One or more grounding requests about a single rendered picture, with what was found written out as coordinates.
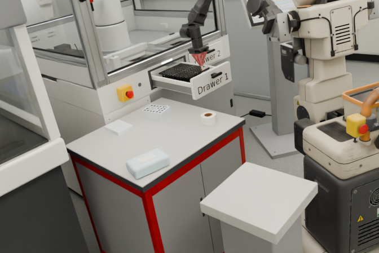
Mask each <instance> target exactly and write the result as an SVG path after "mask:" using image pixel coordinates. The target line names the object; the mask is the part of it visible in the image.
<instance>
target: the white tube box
mask: <svg viewBox="0 0 379 253"><path fill-rule="evenodd" d="M149 106H151V109H149V108H148V107H149ZM149 106H147V107H146V108H144V109H143V110H141V113H142V118H149V119H156V120H161V121H162V120H163V119H165V118H166V117H167V116H169V115H170V114H171V108H170V106H168V107H167V108H165V106H163V105H154V104H151V105H149ZM152 107H154V110H152ZM155 107H157V110H155Z"/></svg>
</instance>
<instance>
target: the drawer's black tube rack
mask: <svg viewBox="0 0 379 253"><path fill-rule="evenodd" d="M200 70H201V66H197V65H190V64H183V63H180V64H178V65H176V66H173V67H171V68H169V69H167V70H164V71H162V72H159V74H162V77H164V78H170V79H175V80H179V81H184V82H189V83H190V79H191V78H193V77H195V76H193V77H191V78H189V79H184V78H186V77H188V76H190V75H191V74H194V73H196V72H198V71H200ZM200 74H201V73H200ZM198 75H199V74H198ZM196 76H197V75H196Z"/></svg>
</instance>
